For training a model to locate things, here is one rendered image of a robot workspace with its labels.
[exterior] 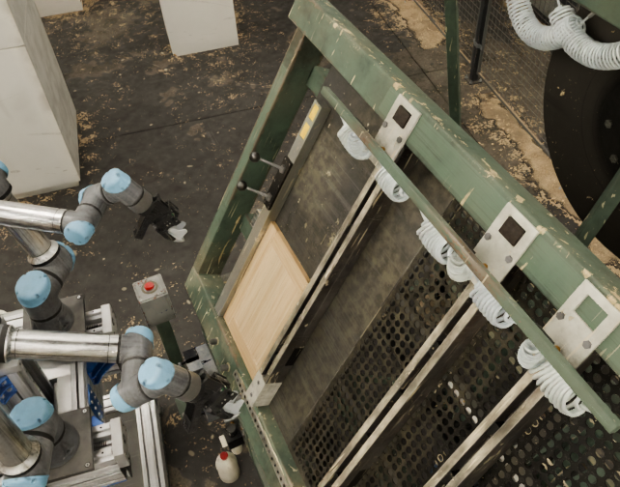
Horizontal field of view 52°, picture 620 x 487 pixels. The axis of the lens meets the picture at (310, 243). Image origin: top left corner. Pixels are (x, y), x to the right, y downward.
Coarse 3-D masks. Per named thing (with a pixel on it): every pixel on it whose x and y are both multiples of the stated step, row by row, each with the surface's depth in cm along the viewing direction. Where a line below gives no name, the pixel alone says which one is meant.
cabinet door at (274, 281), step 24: (264, 240) 229; (264, 264) 229; (288, 264) 216; (240, 288) 241; (264, 288) 228; (288, 288) 216; (240, 312) 240; (264, 312) 227; (288, 312) 215; (240, 336) 239; (264, 336) 226; (264, 360) 225
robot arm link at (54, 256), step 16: (0, 160) 204; (0, 176) 202; (0, 192) 202; (16, 240) 217; (32, 240) 217; (48, 240) 224; (32, 256) 222; (48, 256) 222; (64, 256) 228; (64, 272) 227
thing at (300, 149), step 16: (320, 112) 203; (320, 128) 207; (304, 144) 209; (304, 160) 214; (288, 176) 215; (288, 192) 221; (272, 208) 222; (256, 224) 230; (256, 240) 230; (240, 256) 238; (240, 272) 238; (224, 288) 247; (224, 304) 246
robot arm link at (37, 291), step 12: (24, 276) 219; (36, 276) 219; (48, 276) 222; (24, 288) 216; (36, 288) 216; (48, 288) 218; (60, 288) 226; (24, 300) 215; (36, 300) 216; (48, 300) 219; (36, 312) 220; (48, 312) 222
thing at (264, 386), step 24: (384, 120) 167; (360, 144) 158; (384, 144) 167; (408, 168) 172; (360, 192) 179; (360, 216) 178; (336, 240) 187; (360, 240) 184; (336, 264) 187; (312, 288) 196; (336, 288) 195; (312, 312) 198; (288, 336) 204; (288, 360) 211; (264, 384) 214
